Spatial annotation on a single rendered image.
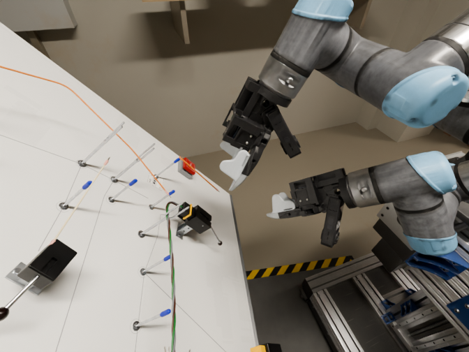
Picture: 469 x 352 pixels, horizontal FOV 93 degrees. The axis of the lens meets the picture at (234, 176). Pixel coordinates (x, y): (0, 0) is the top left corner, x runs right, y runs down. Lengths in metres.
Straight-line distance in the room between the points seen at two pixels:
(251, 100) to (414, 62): 0.22
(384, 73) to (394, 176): 0.18
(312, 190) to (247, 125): 0.21
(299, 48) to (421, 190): 0.31
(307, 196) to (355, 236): 1.64
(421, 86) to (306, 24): 0.17
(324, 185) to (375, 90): 0.22
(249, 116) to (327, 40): 0.16
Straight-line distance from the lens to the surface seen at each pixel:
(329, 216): 0.52
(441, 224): 0.54
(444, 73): 0.37
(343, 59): 0.43
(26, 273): 0.38
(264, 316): 1.69
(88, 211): 0.51
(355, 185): 0.49
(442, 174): 0.48
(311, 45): 0.39
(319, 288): 1.57
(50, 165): 0.54
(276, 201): 0.56
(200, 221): 0.58
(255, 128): 0.41
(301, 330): 1.71
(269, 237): 1.91
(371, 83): 0.39
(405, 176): 0.48
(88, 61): 2.17
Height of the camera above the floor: 1.63
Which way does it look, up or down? 44 degrees down
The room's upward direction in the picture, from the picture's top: straight up
